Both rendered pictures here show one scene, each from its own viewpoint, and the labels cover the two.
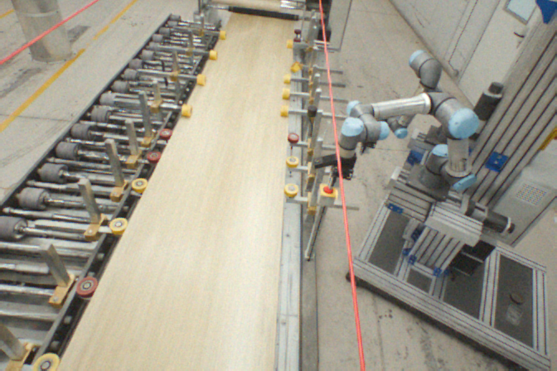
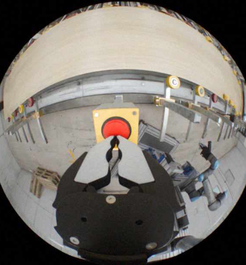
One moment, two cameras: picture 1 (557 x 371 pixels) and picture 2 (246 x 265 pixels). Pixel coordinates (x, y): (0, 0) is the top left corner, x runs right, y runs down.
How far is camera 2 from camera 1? 147 cm
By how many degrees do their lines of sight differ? 53
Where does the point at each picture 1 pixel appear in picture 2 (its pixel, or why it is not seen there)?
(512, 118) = not seen: hidden behind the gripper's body
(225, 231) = (108, 32)
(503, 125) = not seen: hidden behind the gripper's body
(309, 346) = (63, 105)
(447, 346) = (116, 152)
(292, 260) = (121, 87)
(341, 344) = not seen: hidden behind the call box
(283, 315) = (81, 87)
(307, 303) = (83, 100)
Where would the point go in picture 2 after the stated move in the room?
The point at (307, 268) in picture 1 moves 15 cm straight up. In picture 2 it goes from (108, 98) to (105, 100)
